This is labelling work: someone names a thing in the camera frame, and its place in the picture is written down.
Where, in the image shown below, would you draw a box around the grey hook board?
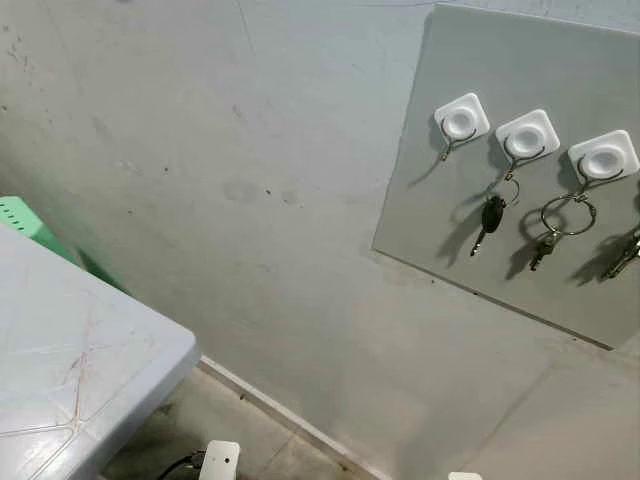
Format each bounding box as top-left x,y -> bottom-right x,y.
372,4 -> 640,350

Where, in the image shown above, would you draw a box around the black car key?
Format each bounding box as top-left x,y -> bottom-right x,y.
470,178 -> 521,258

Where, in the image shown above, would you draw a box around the white plastic table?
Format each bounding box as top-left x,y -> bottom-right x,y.
0,225 -> 201,480

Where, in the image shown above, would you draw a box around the silver keys on small ring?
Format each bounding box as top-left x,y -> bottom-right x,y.
603,228 -> 640,281

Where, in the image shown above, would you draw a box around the white square wall hook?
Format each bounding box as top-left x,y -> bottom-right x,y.
433,93 -> 491,163
495,109 -> 561,186
568,129 -> 640,201

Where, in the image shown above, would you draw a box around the key bunch on large ring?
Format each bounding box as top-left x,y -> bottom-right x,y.
528,192 -> 599,273

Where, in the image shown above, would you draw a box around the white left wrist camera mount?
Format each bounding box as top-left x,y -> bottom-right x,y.
198,440 -> 242,480

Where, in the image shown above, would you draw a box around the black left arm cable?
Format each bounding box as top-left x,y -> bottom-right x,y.
155,452 -> 206,480

